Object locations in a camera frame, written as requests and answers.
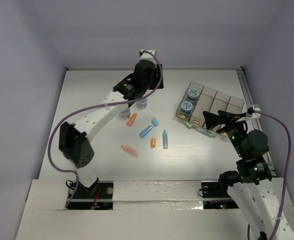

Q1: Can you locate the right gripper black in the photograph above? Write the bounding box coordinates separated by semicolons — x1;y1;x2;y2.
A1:
201;109;246;157

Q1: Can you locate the clear jar of clips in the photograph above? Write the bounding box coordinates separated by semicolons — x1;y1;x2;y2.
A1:
136;98;148;109
119;108;131;120

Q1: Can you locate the blue lid round jar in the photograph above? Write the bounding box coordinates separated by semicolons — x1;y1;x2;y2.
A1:
180;100;193;115
186;88;200;102

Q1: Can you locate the orange marker cap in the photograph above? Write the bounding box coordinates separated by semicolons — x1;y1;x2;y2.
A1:
126;113;137;127

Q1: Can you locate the blue marker cap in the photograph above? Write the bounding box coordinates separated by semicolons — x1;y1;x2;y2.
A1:
139;125;153;138

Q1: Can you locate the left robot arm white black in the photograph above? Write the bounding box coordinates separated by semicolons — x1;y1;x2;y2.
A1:
59;60;163;169

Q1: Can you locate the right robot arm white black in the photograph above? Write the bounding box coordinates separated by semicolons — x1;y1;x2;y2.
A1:
198;106;294;240

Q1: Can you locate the green marker pen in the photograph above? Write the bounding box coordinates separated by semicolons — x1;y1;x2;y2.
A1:
196;127;216;138

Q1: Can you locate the clear four-compartment organizer tray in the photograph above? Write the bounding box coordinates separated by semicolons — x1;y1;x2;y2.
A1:
175;82;244;127

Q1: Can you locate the small green cap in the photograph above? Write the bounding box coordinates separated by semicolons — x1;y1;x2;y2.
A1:
183;121;192;129

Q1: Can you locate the small light blue cap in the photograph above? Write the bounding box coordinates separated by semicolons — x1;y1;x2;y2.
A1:
151;118;159;127

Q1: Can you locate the blue marker pen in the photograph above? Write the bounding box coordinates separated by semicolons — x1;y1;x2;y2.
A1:
162;130;168;149

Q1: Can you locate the small orange cap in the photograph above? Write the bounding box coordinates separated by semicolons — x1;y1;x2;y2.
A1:
150;138;156;148

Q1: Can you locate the orange marker pen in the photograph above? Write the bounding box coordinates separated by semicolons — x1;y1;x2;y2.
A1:
121;145;139;158

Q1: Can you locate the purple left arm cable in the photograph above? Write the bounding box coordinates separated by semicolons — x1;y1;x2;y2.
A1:
48;51;164;208

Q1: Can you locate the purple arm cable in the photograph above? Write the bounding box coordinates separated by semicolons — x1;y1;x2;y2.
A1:
246;109;291;240
48;51;164;208

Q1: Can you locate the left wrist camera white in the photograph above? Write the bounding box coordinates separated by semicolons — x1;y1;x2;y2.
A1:
139;49;156;62

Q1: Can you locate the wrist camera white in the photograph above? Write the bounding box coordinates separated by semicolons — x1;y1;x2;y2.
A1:
246;104;261;120
139;49;156;62

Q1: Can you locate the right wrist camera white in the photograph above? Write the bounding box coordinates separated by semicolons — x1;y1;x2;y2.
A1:
246;104;261;120

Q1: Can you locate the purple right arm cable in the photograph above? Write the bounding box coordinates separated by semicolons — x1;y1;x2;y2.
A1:
246;109;291;240

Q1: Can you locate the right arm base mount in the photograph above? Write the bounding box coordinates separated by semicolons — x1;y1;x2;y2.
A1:
197;170;243;210

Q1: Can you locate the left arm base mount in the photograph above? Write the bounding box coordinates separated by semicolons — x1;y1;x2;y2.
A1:
66;178;114;211

